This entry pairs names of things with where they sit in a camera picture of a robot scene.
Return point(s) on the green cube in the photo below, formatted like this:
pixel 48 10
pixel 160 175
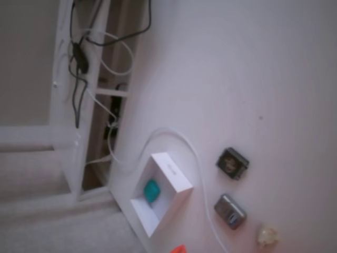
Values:
pixel 152 191

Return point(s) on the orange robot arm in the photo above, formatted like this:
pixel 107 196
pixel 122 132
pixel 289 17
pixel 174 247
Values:
pixel 179 249

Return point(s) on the white cardboard box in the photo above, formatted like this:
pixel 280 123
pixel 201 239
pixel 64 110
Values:
pixel 173 176

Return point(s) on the black case with clear lid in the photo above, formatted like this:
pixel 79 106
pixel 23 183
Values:
pixel 232 163

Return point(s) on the grey small case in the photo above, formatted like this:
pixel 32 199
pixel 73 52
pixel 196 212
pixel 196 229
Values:
pixel 229 210

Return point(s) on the beige small figurine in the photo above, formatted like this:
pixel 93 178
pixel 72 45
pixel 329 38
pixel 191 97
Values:
pixel 268 235

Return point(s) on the white metal frame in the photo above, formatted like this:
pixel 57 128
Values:
pixel 61 105

